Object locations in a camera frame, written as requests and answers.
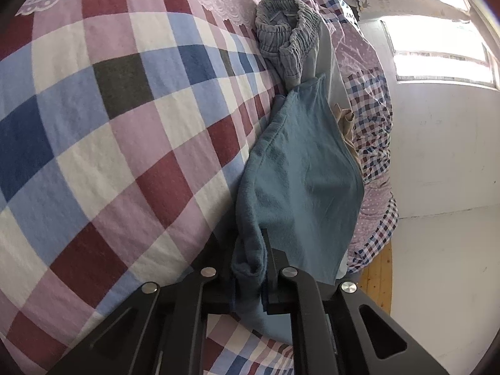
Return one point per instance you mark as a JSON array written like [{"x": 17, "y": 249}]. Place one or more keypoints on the window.
[{"x": 437, "y": 62}]

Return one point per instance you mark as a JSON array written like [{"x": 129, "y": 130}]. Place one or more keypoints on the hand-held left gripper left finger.
[{"x": 218, "y": 281}]

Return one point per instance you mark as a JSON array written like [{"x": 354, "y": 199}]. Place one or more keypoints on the white printed curtain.
[{"x": 390, "y": 2}]

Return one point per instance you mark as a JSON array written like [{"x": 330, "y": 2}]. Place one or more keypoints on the wooden headboard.
[{"x": 375, "y": 277}]

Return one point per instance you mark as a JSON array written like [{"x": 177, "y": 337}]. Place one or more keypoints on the checked and dotted duvet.
[{"x": 371, "y": 125}]

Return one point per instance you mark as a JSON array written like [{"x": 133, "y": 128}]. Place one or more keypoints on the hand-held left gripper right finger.
[{"x": 275, "y": 277}]

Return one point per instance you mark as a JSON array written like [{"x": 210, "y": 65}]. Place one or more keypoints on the checked bed sheet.
[{"x": 117, "y": 144}]

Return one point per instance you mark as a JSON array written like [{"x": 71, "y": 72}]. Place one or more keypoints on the teal T-shirt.
[{"x": 304, "y": 172}]

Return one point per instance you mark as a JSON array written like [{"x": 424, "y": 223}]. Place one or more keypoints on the light blue pants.
[{"x": 289, "y": 35}]

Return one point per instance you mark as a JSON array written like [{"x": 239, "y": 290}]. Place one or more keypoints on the tan T-shirt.
[{"x": 345, "y": 125}]

